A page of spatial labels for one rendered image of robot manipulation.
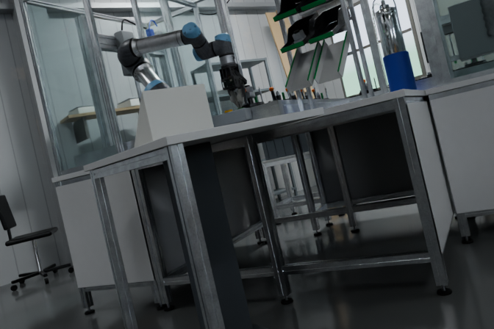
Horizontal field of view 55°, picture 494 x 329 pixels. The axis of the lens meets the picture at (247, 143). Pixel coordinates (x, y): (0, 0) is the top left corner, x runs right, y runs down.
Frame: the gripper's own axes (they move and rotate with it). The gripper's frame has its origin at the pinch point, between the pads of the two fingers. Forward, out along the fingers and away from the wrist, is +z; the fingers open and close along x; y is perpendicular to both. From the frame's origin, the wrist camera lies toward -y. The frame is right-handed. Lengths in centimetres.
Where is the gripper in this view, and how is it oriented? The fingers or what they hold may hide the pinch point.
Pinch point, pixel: (240, 105)
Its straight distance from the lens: 232.8
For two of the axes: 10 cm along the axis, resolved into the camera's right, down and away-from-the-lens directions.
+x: 8.7, -2.1, -4.5
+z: 2.3, 9.7, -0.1
